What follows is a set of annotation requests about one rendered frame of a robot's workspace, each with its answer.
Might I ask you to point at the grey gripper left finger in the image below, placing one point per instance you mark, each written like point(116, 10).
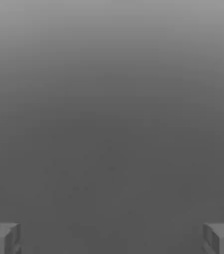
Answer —
point(0, 239)

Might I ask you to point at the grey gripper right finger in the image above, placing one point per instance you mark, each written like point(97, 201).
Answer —
point(223, 240)

